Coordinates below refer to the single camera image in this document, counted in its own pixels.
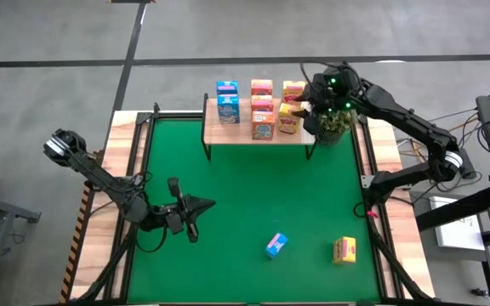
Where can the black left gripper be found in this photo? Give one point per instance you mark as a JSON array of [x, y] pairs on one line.
[[172, 214]]

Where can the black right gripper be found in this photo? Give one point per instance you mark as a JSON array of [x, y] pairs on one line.
[[332, 91]]

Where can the yellow Corn Pops cereal box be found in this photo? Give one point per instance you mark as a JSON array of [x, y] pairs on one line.
[[288, 123], [344, 251], [292, 90]]

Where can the orange Mini Wheats cereal box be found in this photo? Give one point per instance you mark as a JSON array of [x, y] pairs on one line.
[[262, 102], [263, 125]]

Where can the pink carton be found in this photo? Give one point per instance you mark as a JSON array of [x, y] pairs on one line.
[[261, 86]]

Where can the blue Rice Krispies cereal box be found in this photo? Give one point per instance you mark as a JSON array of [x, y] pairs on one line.
[[227, 86], [277, 245], [229, 109]]

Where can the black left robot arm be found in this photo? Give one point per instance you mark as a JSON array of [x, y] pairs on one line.
[[100, 183]]

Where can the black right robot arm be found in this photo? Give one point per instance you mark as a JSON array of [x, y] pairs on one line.
[[406, 123]]

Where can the artificial potted plant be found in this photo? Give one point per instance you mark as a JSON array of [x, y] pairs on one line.
[[334, 125]]

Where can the green table mat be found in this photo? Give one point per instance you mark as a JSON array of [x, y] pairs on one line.
[[245, 276]]

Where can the yellow black hazard tape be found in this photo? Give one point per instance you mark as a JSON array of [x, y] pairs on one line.
[[75, 255]]

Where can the black power adapter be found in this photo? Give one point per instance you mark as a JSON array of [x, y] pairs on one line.
[[470, 168]]

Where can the black beam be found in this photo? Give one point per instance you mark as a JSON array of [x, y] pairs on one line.
[[462, 210]]

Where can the white board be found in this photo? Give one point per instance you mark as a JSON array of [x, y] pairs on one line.
[[457, 229]]

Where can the small black floor object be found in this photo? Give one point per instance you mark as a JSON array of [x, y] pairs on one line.
[[479, 292]]

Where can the wooden shelf black frame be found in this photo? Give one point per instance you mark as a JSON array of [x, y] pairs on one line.
[[236, 134]]

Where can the black metal table frame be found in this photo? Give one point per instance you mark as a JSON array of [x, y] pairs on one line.
[[383, 276]]

